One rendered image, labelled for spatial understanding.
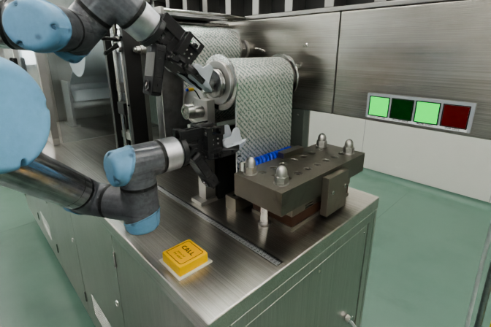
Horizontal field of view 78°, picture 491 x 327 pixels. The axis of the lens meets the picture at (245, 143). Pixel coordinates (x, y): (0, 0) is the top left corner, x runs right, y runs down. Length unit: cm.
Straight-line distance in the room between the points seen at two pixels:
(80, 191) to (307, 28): 78
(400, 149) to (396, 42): 263
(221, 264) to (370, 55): 66
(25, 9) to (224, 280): 56
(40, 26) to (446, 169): 326
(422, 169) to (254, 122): 276
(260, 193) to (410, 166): 285
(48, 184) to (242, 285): 40
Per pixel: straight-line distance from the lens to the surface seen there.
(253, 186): 75
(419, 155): 344
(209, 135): 71
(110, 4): 68
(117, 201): 70
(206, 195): 91
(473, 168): 336
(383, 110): 92
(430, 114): 88
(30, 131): 39
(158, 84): 72
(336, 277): 96
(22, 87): 39
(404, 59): 90
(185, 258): 68
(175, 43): 75
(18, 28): 56
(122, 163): 63
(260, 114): 87
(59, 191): 67
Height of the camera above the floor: 134
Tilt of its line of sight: 17 degrees down
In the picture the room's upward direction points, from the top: straight up
